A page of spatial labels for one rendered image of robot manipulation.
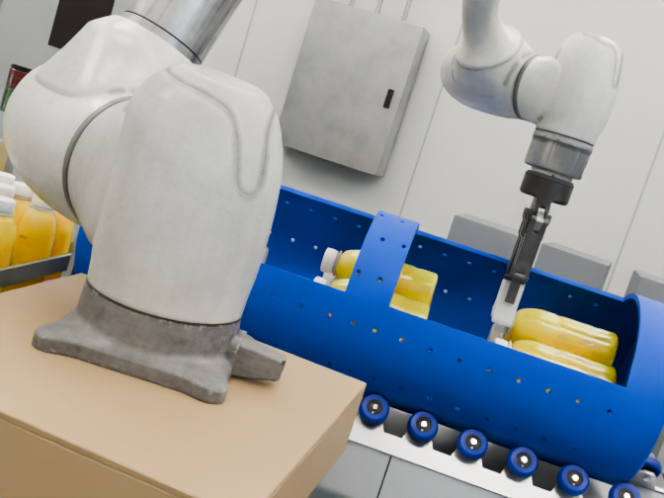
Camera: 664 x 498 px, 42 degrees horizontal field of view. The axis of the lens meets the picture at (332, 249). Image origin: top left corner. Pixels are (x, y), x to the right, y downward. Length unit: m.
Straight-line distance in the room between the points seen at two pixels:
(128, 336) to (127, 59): 0.30
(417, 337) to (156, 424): 0.58
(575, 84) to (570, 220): 3.39
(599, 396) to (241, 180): 0.66
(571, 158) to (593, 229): 3.38
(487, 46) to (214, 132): 0.67
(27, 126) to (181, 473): 0.45
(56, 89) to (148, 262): 0.25
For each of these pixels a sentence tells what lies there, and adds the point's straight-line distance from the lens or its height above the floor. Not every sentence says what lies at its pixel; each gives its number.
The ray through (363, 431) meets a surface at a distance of 1.29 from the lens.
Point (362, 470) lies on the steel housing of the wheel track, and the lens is 1.30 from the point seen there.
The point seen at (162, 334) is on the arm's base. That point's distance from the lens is 0.79.
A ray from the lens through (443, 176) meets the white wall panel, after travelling 4.71.
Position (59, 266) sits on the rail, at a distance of 1.58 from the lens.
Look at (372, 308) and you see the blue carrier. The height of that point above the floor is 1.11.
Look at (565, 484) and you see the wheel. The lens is 1.31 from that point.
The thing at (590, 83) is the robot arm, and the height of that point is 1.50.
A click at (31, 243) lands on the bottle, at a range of 1.53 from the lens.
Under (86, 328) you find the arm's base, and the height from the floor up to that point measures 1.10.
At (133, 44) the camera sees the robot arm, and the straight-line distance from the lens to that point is 0.94.
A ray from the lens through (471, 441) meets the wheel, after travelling 1.29.
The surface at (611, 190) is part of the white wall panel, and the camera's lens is 4.68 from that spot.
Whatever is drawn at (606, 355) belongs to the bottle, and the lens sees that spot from 1.35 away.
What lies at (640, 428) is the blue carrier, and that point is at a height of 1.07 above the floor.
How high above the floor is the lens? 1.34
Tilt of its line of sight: 8 degrees down
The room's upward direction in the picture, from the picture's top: 18 degrees clockwise
